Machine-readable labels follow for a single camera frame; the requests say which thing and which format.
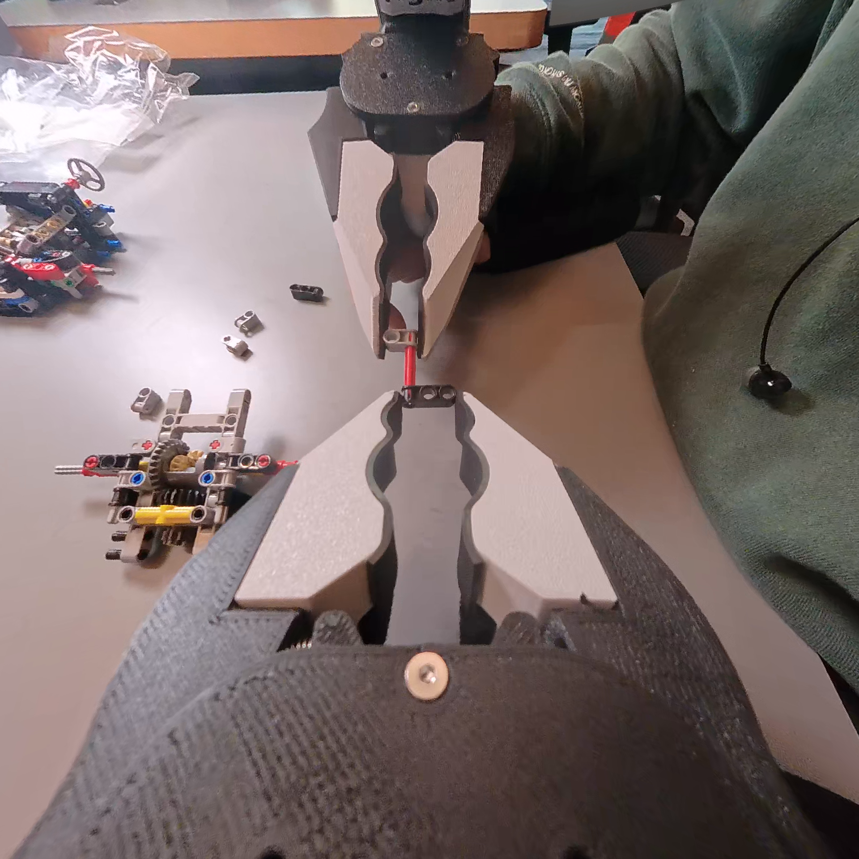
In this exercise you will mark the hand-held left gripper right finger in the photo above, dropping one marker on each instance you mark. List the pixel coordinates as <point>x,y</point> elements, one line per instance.
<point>537,530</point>

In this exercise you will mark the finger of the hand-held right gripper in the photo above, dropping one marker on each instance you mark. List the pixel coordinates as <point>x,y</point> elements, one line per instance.
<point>460,221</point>
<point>359,221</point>

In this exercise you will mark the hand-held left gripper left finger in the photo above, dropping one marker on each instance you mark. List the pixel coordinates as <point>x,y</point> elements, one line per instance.
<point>315,530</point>

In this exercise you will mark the red lego axle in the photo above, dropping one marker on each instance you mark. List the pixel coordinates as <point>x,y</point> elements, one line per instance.
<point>410,369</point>

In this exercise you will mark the grey lego gearbox assembly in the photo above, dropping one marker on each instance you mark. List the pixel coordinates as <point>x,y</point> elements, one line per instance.
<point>181,476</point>

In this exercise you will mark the black red lego chassis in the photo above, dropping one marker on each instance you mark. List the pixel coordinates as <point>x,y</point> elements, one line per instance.
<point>54,248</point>

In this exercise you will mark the person's right hand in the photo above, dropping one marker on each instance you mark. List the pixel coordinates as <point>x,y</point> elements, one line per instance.
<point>409,258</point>

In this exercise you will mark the wooden table with orange edge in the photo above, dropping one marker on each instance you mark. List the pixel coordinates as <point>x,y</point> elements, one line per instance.
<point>268,30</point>

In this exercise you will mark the person's green hoodie torso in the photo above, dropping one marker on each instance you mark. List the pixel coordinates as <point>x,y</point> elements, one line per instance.
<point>758,436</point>

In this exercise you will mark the clear plastic bag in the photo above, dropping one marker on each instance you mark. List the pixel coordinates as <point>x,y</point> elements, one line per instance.
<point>80,87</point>

